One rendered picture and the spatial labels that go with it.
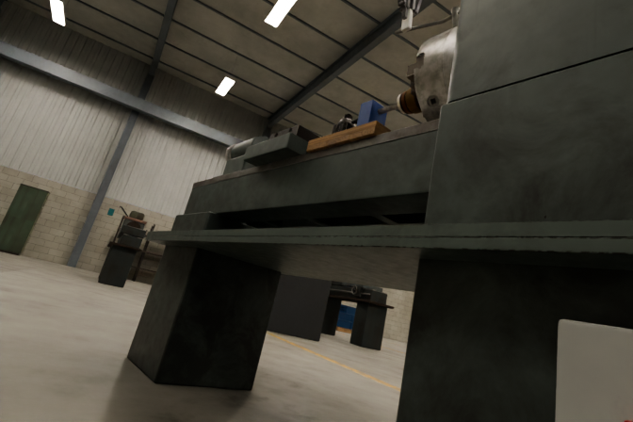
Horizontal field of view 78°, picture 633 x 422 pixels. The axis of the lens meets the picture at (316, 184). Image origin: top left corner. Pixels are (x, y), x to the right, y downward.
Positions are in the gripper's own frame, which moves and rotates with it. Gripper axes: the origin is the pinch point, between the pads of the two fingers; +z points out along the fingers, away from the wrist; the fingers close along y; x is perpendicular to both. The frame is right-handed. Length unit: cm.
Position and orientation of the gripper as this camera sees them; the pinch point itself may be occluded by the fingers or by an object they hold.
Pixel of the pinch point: (407, 21)
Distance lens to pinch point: 136.8
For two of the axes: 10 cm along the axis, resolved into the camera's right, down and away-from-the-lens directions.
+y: -7.6, -2.6, -6.0
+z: -1.4, 9.6, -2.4
